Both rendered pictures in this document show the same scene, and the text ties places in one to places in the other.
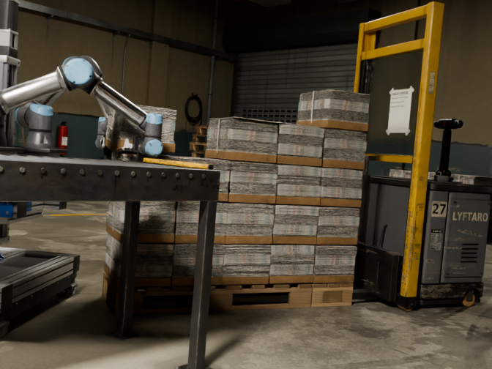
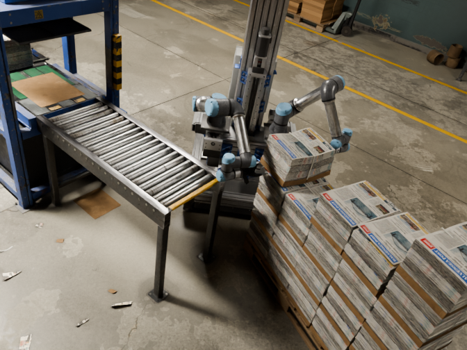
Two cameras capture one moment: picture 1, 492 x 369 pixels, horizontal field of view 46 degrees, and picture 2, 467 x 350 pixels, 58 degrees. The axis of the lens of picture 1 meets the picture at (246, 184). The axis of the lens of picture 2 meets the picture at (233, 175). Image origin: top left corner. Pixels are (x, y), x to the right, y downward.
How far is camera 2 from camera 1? 3.29 m
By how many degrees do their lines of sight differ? 80
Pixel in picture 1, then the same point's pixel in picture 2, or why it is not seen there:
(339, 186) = (387, 331)
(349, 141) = (414, 306)
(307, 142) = (371, 264)
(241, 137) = (323, 212)
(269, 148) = (339, 239)
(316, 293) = not seen: outside the picture
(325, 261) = not seen: outside the picture
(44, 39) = not seen: outside the picture
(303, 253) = (337, 340)
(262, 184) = (326, 260)
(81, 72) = (208, 109)
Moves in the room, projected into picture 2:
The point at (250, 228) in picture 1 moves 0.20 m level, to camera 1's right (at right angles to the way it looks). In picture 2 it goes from (309, 280) to (316, 307)
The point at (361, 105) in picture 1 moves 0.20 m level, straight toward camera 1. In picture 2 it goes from (449, 286) to (402, 277)
